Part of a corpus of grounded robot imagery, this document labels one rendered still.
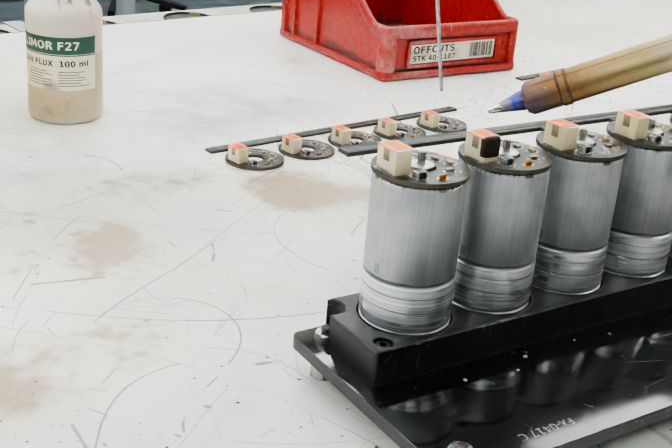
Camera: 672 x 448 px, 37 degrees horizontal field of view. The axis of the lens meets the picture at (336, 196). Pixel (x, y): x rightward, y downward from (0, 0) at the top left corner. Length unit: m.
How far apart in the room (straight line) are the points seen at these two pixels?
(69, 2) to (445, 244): 0.26
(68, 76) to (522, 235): 0.26
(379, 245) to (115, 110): 0.26
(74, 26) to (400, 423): 0.27
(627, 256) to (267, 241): 0.12
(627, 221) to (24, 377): 0.17
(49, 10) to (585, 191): 0.26
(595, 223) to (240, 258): 0.12
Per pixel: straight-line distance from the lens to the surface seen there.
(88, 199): 0.39
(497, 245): 0.27
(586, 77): 0.24
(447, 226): 0.25
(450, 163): 0.26
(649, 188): 0.31
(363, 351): 0.26
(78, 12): 0.46
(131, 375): 0.28
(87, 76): 0.47
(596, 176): 0.28
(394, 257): 0.25
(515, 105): 0.24
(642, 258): 0.31
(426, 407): 0.25
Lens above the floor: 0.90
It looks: 21 degrees down
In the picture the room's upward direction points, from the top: 5 degrees clockwise
